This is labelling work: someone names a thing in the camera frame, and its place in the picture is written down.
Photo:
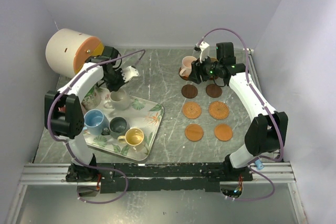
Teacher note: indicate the blue mug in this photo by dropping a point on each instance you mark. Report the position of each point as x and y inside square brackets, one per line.
[95, 122]

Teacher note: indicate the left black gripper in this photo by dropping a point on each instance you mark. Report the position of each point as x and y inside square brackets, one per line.
[115, 87]

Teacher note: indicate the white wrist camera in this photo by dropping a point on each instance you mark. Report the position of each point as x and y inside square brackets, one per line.
[129, 73]
[204, 49]

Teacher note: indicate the smooth light wood coaster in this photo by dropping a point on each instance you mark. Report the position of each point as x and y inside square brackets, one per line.
[194, 132]

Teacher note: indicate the green floral tall mug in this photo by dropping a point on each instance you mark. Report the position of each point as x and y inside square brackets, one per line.
[92, 99]

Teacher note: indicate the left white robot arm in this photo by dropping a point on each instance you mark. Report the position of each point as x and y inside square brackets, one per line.
[64, 118]

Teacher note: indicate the grey mug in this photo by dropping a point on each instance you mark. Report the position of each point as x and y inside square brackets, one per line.
[118, 126]

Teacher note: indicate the yellow mug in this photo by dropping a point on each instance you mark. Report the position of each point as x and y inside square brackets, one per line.
[134, 137]

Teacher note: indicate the dark wood coaster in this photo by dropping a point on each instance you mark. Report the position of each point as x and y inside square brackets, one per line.
[213, 91]

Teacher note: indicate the large woven rattan coaster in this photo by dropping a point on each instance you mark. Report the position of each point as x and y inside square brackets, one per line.
[218, 110]

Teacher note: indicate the beige mug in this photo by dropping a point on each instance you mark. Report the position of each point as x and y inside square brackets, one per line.
[118, 100]

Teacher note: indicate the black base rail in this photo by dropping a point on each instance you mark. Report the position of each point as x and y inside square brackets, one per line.
[156, 177]

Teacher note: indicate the pink mug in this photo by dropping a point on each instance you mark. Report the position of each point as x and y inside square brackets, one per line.
[186, 67]

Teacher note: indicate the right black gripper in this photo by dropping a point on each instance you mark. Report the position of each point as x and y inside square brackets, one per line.
[197, 70]

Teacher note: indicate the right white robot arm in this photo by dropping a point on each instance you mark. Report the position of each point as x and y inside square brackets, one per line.
[268, 128]

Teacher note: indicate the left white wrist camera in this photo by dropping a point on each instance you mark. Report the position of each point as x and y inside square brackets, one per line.
[129, 73]

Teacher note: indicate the red floral tall mug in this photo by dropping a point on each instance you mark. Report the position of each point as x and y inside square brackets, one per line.
[62, 109]

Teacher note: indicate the dark walnut coaster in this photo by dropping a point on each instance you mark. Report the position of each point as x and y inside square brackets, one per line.
[189, 91]

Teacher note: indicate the reddish brown wood coaster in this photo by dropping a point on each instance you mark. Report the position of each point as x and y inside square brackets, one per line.
[212, 69]

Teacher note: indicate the hidden light wood coaster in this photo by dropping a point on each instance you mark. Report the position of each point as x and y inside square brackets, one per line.
[223, 132]

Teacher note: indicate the blue connector clip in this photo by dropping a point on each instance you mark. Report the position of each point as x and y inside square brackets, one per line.
[260, 165]

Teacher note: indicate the white cylindrical drawer box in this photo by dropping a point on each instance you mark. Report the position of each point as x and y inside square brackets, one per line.
[67, 51]

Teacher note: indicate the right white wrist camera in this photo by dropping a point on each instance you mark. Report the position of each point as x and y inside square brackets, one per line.
[204, 49]

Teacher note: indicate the floral serving tray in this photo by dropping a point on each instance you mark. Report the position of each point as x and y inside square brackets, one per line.
[143, 114]

